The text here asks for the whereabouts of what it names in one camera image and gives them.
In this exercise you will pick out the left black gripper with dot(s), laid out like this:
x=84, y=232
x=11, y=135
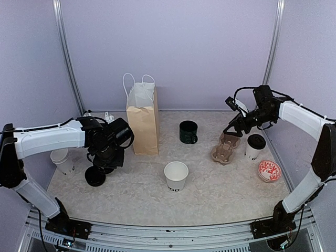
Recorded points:
x=118, y=161

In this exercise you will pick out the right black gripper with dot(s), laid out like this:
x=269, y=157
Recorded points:
x=235, y=122

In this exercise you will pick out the white paper cup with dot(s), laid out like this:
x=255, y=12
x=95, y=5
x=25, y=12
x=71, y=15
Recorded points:
x=176, y=173
x=252, y=152

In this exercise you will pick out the black cup lid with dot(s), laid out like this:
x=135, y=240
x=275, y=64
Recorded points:
x=256, y=141

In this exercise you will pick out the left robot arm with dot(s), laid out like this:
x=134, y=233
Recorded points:
x=104, y=141

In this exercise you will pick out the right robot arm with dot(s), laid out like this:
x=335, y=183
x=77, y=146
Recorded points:
x=272, y=106

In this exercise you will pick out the stack of black lids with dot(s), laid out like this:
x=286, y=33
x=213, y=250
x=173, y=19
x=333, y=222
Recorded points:
x=94, y=177

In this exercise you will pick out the cardboard cup carrier tray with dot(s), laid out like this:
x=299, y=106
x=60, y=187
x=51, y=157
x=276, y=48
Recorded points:
x=223, y=153

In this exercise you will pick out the bundle of white wrapped straws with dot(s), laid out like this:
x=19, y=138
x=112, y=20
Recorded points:
x=108, y=117

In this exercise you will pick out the stack of white paper cups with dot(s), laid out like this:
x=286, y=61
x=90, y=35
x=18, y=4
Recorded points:
x=63, y=162

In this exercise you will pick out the dark green mug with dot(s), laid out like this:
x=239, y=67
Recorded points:
x=188, y=132

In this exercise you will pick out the red patterned small plate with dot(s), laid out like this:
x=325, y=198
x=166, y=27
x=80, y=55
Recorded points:
x=269, y=171

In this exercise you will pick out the brown paper bag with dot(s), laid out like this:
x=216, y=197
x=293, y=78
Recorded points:
x=143, y=115

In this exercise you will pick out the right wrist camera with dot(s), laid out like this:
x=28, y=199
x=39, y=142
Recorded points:
x=237, y=105

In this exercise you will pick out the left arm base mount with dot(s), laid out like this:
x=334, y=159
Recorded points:
x=69, y=227

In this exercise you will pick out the front aluminium frame rail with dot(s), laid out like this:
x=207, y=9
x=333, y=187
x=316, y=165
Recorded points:
x=225, y=237

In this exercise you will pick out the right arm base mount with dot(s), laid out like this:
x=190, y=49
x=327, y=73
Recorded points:
x=269, y=227

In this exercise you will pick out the right aluminium corner post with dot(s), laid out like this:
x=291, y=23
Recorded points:
x=274, y=41

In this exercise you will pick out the aluminium corner post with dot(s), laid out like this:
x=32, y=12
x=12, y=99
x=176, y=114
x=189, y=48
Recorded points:
x=274, y=41
x=66, y=55

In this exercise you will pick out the left aluminium corner post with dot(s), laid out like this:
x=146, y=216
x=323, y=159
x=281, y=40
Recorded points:
x=66, y=55

